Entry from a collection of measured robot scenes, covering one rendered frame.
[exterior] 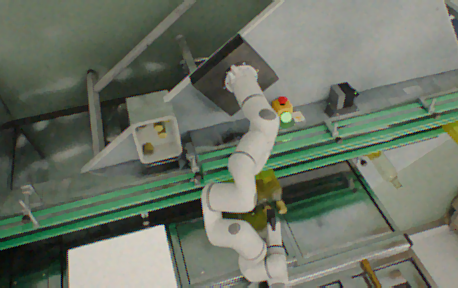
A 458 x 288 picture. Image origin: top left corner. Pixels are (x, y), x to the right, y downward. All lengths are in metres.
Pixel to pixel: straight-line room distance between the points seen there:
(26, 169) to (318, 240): 1.45
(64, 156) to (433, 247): 4.48
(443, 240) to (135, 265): 4.51
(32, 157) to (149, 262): 0.92
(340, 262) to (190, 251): 0.60
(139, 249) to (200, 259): 0.26
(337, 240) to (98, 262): 0.99
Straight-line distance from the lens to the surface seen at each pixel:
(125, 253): 1.79
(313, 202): 1.92
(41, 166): 2.26
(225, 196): 1.19
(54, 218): 1.77
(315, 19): 1.65
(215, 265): 1.70
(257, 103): 1.40
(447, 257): 5.61
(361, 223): 1.90
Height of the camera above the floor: 2.01
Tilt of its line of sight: 42 degrees down
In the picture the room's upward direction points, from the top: 158 degrees clockwise
